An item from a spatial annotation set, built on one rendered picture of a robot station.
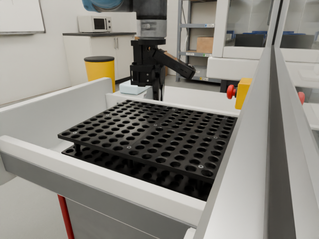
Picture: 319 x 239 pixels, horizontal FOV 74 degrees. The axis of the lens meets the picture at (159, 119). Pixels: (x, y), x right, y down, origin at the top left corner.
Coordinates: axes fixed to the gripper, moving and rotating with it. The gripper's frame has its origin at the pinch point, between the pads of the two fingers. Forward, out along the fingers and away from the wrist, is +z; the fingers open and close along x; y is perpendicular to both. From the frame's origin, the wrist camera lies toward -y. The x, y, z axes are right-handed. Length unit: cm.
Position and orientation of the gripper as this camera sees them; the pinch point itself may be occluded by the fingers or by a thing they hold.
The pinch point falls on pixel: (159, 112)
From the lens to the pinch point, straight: 61.6
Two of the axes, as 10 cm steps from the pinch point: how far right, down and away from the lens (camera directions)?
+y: -9.8, -0.8, 1.8
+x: -2.0, 3.9, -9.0
